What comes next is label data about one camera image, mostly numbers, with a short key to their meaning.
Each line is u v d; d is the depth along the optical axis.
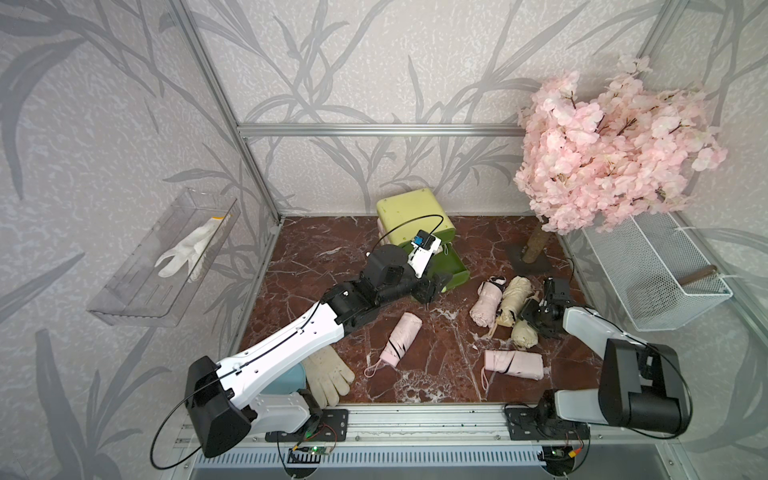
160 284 0.64
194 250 0.64
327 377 0.81
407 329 0.87
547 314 0.68
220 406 0.37
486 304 0.91
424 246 0.58
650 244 0.65
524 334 0.85
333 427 0.72
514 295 0.93
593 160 0.67
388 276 0.50
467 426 0.75
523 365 0.80
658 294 0.71
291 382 0.81
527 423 0.74
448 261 0.98
